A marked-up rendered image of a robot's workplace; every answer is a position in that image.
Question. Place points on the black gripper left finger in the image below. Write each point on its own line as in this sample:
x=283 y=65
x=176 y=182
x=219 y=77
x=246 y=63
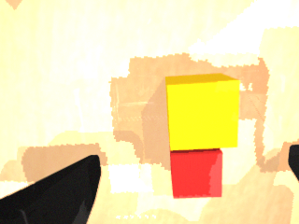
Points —
x=63 y=197

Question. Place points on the red block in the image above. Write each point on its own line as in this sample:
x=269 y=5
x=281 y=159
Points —
x=196 y=173

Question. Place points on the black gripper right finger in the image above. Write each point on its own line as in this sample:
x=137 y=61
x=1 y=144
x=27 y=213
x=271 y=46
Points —
x=293 y=160

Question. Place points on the yellow cube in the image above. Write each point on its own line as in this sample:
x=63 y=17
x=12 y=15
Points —
x=202 y=111

